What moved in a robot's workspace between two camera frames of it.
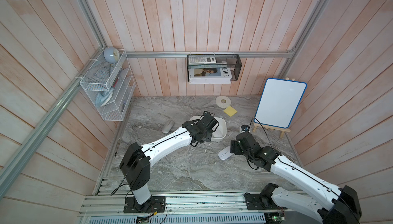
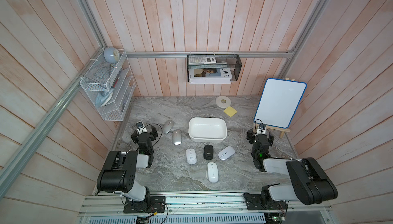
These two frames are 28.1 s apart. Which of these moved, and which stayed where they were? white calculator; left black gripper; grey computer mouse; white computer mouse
Moved: left black gripper
Stayed: grey computer mouse; white computer mouse; white calculator
